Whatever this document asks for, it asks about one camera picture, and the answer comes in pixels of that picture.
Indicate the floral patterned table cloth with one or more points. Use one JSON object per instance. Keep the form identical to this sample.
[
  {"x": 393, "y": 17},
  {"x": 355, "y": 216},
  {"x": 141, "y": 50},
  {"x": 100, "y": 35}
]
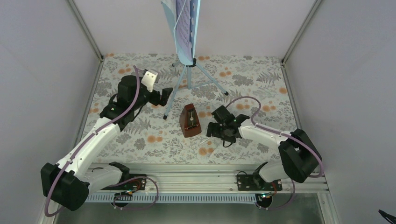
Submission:
[{"x": 255, "y": 86}]

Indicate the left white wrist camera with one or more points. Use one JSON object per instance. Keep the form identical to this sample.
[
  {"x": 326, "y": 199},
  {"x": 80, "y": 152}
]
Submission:
[{"x": 149, "y": 79}]

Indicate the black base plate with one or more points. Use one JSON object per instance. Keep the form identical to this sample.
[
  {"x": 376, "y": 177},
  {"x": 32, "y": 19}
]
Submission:
[
  {"x": 135, "y": 183},
  {"x": 247, "y": 182}
]

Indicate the grey slotted cable duct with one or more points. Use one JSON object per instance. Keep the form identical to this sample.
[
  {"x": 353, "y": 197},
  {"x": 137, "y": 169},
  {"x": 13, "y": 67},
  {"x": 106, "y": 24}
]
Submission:
[{"x": 188, "y": 198}]

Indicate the sheet music pages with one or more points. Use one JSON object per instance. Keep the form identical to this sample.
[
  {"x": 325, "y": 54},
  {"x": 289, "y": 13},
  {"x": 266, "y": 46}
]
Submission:
[{"x": 183, "y": 27}]

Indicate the light blue music stand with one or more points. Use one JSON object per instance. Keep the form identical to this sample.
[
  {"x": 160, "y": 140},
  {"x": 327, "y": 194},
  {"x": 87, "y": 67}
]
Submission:
[{"x": 170, "y": 11}]

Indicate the aluminium mounting rail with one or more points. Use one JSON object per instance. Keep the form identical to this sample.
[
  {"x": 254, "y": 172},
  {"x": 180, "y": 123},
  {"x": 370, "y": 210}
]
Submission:
[{"x": 190, "y": 178}]

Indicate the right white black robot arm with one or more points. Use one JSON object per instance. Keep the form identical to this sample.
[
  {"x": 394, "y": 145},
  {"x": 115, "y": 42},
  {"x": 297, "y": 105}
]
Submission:
[{"x": 298, "y": 155}]

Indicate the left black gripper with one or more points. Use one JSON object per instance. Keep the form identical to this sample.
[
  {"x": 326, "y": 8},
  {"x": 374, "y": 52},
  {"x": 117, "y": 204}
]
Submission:
[{"x": 156, "y": 101}]

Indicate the brown wooden metronome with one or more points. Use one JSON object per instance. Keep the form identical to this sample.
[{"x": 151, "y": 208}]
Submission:
[{"x": 189, "y": 121}]

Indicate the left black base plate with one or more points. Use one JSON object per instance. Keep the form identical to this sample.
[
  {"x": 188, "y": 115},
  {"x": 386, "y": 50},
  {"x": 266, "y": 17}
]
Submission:
[{"x": 135, "y": 183}]

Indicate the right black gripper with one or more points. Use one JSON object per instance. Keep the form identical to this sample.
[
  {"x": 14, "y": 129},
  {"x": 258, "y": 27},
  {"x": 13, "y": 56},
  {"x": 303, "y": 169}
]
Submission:
[{"x": 215, "y": 132}]

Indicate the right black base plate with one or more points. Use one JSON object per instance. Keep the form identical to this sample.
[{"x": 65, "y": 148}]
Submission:
[{"x": 247, "y": 182}]

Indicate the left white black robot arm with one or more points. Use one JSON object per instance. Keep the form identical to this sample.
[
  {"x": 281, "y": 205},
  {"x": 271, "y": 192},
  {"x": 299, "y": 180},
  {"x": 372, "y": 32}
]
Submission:
[{"x": 67, "y": 182}]

